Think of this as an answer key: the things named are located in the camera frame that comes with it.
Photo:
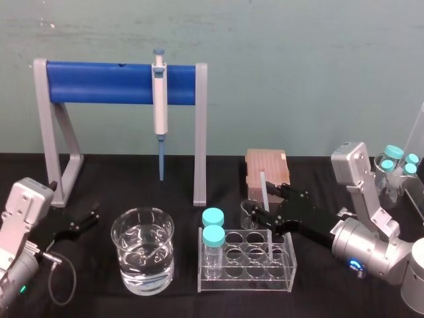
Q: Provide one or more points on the black table cloth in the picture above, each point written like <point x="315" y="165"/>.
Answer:
<point x="109" y="195"/>

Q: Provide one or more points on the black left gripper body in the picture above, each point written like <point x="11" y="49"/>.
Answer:
<point x="64" y="225"/>

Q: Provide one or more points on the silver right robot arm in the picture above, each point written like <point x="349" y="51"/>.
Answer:
<point x="357" y="248"/>

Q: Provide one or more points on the white stirring rod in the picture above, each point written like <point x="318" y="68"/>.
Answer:
<point x="263" y="190"/>

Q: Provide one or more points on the glass beaker holding tubes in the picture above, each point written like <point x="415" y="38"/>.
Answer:
<point x="394" y="189"/>

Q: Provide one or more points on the clear acrylic tube rack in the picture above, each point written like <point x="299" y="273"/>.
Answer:
<point x="289" y="265"/>

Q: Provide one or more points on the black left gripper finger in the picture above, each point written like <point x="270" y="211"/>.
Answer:
<point x="92" y="210"/>
<point x="89" y="223"/>

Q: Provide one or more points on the brown pipette tip box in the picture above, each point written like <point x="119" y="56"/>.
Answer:
<point x="265" y="162"/>

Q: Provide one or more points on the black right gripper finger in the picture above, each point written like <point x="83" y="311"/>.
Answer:
<point x="271" y="219"/>
<point x="280" y="190"/>

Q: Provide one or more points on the large glass beaker with water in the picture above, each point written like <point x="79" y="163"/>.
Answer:
<point x="142" y="268"/>

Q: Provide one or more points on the white pipette with blue tip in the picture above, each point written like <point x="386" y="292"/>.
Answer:
<point x="160" y="99"/>

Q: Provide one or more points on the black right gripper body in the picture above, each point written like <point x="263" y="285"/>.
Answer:
<point x="306" y="215"/>

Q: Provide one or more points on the grey and blue pipette stand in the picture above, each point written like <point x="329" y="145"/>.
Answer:
<point x="99" y="83"/>

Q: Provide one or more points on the clear tube with teal cap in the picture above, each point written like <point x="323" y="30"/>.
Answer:
<point x="386" y="164"/>
<point x="213" y="216"/>
<point x="413" y="158"/>
<point x="214" y="236"/>
<point x="394" y="152"/>
<point x="410" y="169"/>

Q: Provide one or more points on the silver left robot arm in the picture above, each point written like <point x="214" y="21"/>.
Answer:
<point x="20" y="212"/>

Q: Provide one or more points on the small empty glass beaker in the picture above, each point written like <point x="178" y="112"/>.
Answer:
<point x="246" y="219"/>

